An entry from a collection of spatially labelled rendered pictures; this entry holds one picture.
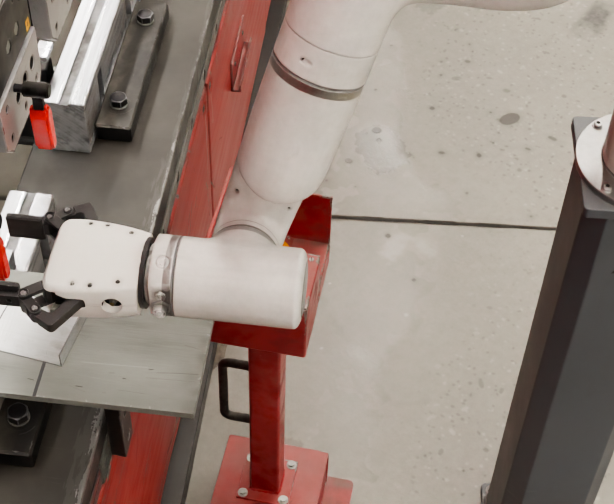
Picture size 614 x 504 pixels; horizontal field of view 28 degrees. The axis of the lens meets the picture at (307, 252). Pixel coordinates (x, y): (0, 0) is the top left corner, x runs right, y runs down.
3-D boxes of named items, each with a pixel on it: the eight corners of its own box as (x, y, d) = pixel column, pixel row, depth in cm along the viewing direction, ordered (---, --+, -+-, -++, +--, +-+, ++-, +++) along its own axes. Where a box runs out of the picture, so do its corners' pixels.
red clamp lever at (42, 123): (57, 153, 146) (46, 90, 138) (23, 150, 146) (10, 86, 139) (61, 143, 147) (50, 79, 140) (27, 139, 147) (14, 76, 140)
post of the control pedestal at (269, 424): (278, 495, 234) (280, 316, 193) (250, 490, 235) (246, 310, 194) (284, 470, 238) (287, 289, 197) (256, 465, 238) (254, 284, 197)
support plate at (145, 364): (194, 419, 141) (193, 414, 141) (-34, 393, 143) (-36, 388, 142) (219, 296, 153) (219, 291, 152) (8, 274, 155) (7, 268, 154)
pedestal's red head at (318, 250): (305, 359, 188) (308, 282, 175) (201, 341, 190) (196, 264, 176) (329, 260, 201) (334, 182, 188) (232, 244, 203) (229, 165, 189)
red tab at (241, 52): (241, 92, 243) (240, 65, 238) (230, 91, 243) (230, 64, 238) (252, 43, 253) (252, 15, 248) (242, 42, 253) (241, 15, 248)
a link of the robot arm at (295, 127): (288, -3, 124) (204, 235, 141) (267, 68, 110) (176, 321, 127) (374, 28, 125) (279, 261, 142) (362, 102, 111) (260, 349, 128)
